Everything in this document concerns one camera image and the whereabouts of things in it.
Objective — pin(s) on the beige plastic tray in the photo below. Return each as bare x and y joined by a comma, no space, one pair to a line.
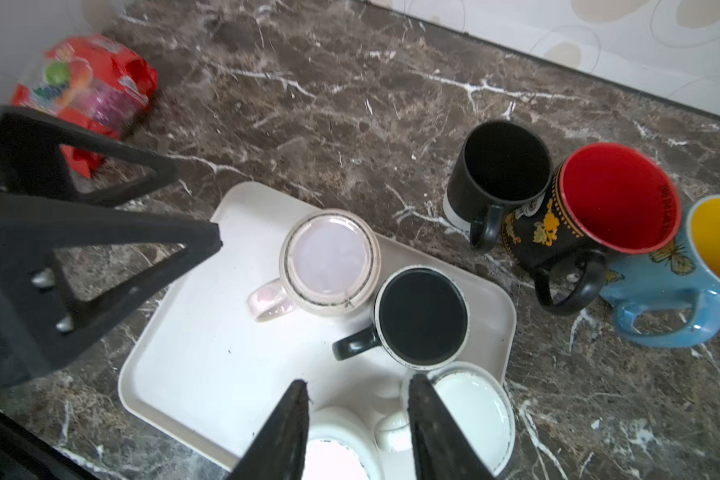
209,375

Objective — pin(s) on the cream white mug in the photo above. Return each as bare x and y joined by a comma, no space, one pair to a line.
475,400

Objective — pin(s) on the white ribbed mug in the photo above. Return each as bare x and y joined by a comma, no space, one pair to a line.
340,447

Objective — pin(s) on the red snack bag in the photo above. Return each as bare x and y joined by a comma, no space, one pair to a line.
90,81

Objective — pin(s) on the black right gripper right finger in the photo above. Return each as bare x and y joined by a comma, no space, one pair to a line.
440,449

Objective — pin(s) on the black skull mug red inside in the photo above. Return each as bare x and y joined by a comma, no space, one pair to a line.
605,202

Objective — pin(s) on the black and white mug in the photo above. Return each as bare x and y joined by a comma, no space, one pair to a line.
501,165

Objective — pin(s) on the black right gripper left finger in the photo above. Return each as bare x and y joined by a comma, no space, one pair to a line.
278,451

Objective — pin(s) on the pink ceramic mug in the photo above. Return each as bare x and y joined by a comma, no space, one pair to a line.
329,266

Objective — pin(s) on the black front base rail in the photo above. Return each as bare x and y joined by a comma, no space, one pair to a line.
25,456

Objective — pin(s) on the small black mug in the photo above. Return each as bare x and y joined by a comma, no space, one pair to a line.
420,317

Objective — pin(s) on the blue butterfly mug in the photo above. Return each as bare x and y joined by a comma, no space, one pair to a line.
683,274

